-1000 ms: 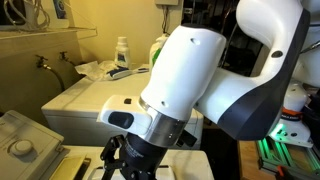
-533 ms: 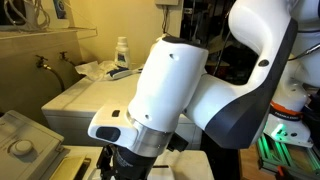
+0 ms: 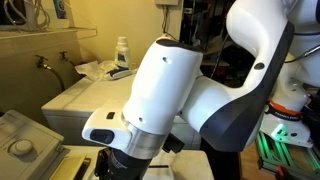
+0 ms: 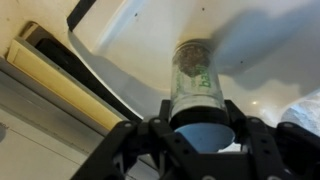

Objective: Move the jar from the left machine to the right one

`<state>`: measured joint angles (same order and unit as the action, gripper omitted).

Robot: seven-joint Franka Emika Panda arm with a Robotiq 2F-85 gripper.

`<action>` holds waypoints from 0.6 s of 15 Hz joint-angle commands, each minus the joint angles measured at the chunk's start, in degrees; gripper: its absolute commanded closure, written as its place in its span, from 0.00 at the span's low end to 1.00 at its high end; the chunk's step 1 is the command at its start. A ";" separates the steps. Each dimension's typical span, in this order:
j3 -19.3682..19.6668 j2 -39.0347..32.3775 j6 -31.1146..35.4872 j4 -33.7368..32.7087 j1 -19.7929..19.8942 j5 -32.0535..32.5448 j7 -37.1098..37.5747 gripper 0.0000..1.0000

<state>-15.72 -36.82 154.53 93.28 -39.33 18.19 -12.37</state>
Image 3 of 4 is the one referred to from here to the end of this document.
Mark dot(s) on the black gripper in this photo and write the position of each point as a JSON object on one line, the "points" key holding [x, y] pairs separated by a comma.
{"points": [[128, 168]]}

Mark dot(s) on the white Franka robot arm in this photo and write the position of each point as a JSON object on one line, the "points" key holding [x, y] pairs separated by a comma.
{"points": [[166, 83]]}

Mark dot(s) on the white dryer machine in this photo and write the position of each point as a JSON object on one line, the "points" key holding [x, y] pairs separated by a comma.
{"points": [[83, 96]]}

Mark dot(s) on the white washing machine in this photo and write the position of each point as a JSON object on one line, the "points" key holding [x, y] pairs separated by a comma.
{"points": [[33, 133]]}

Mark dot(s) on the beige flat plastic flap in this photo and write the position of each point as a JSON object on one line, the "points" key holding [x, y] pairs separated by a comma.
{"points": [[68, 166]]}

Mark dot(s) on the crumpled white cloth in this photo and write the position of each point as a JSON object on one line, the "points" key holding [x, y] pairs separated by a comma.
{"points": [[90, 69]]}

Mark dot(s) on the white round control knob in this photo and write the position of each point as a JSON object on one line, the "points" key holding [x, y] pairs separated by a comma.
{"points": [[21, 148]]}

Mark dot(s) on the white detergent bottle blue label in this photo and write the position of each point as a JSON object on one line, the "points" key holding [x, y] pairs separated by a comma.
{"points": [[122, 56]]}

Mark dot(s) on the black storage shelf rack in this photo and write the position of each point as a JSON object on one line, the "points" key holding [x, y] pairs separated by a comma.
{"points": [[213, 33]]}

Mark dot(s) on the white box with blue label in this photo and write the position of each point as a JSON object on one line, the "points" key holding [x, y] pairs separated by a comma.
{"points": [[60, 10]]}

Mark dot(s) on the black wrist mount bracket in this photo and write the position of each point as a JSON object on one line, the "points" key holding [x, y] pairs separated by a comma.
{"points": [[101, 163]]}

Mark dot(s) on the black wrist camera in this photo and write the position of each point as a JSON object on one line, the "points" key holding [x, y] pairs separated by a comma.
{"points": [[173, 143]]}

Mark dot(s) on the dark wall faucet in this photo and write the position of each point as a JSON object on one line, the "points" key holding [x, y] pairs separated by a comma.
{"points": [[41, 61], [63, 56]]}

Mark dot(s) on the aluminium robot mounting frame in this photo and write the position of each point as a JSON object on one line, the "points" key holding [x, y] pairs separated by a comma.
{"points": [[276, 156]]}

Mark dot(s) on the white wall shelf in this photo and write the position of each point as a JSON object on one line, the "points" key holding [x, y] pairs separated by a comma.
{"points": [[50, 32]]}

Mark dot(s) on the white wall outlet box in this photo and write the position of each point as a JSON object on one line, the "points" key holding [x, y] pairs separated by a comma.
{"points": [[166, 2]]}

